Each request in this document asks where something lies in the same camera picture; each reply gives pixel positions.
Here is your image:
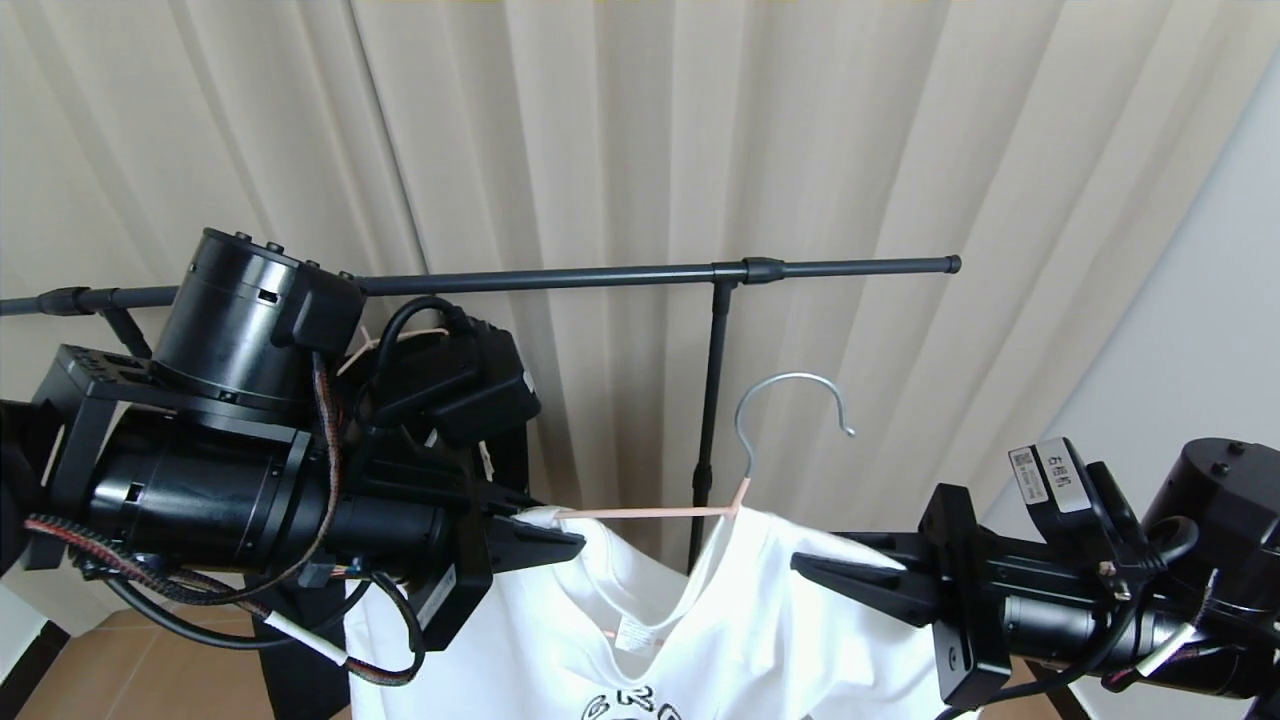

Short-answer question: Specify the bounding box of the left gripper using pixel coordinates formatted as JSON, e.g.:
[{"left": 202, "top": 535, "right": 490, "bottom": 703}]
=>
[{"left": 88, "top": 430, "right": 498, "bottom": 653}]

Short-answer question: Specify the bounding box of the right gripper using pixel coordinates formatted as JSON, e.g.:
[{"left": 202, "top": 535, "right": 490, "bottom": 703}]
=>
[{"left": 790, "top": 484, "right": 1280, "bottom": 712}]

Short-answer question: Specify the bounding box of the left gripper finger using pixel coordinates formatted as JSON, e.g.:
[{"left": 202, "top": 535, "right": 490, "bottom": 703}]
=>
[{"left": 485, "top": 518, "right": 587, "bottom": 574}]

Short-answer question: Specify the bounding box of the white garment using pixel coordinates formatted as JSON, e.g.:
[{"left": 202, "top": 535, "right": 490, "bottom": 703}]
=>
[{"left": 345, "top": 505, "right": 979, "bottom": 720}]

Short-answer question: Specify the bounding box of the pink clothes hanger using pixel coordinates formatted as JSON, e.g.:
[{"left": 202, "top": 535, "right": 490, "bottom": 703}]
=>
[
  {"left": 338, "top": 322, "right": 451, "bottom": 379},
  {"left": 555, "top": 373, "right": 857, "bottom": 641}
]

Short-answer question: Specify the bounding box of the black garment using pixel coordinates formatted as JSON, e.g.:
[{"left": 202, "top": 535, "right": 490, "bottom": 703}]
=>
[{"left": 252, "top": 318, "right": 533, "bottom": 720}]

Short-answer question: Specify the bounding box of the black clothes rack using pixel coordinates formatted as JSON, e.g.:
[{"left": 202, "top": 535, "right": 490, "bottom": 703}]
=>
[{"left": 0, "top": 255, "right": 963, "bottom": 576}]

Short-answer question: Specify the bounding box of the beige curtain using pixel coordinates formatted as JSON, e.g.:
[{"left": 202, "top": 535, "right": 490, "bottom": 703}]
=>
[{"left": 0, "top": 0, "right": 1280, "bottom": 641}]

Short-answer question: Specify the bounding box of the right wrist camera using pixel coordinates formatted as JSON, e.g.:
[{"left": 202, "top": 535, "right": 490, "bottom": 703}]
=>
[{"left": 1008, "top": 437, "right": 1151, "bottom": 601}]

